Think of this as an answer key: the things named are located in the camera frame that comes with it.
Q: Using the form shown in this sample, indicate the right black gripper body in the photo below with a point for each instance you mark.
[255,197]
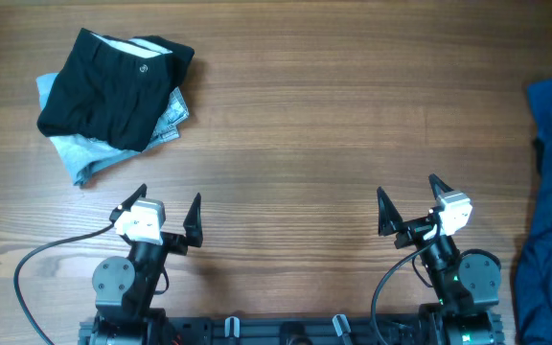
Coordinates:
[413,233]

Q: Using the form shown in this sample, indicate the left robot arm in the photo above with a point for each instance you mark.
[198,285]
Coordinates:
[125,286]

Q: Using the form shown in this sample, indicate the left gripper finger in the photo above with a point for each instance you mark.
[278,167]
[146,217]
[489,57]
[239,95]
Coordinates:
[192,223]
[126,205]

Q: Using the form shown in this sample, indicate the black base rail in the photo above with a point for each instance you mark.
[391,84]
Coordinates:
[285,330]

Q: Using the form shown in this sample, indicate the black folded shorts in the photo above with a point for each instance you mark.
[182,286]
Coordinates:
[114,90]

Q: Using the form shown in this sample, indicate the light blue folded jeans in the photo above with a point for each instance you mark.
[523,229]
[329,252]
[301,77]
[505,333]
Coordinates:
[83,157]

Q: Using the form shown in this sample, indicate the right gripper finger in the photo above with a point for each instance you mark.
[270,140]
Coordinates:
[438,186]
[390,220]

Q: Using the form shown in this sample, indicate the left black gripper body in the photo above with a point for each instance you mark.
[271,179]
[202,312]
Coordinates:
[149,253]

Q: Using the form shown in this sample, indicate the right white rail clip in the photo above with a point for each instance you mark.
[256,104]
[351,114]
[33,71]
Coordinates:
[342,329]

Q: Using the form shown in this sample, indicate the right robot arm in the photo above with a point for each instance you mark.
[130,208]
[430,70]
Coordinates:
[466,283]

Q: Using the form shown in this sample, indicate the white rail clip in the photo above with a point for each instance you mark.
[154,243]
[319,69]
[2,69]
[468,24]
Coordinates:
[342,329]
[232,327]

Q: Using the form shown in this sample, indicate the left white rail clip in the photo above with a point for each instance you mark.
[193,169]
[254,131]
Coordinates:
[232,327]

